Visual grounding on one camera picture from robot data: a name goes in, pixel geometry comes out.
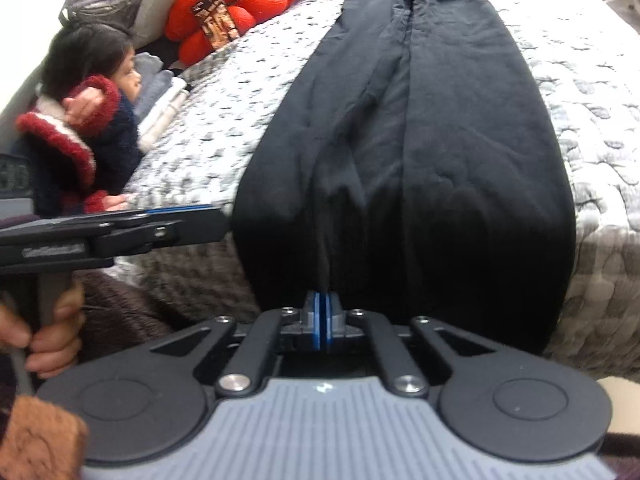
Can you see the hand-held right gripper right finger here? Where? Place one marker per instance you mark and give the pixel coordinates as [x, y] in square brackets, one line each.
[329, 327]

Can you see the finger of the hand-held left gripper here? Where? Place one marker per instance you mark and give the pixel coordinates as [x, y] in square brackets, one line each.
[190, 222]

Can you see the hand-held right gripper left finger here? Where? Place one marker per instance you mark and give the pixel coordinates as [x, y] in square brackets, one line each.
[316, 327]

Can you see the black pants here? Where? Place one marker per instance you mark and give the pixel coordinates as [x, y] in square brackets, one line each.
[425, 160]

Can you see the white folded clothes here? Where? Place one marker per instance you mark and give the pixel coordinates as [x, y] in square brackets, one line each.
[165, 115]

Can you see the person's left hand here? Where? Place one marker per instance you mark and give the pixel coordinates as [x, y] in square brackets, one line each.
[55, 345]

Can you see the grey checked blanket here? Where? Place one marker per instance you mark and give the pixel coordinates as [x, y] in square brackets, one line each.
[225, 110]

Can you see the smartphone showing video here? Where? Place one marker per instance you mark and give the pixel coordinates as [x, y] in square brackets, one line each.
[217, 20]

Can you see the red flower cushion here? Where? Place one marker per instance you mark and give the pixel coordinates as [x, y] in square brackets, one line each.
[250, 0]

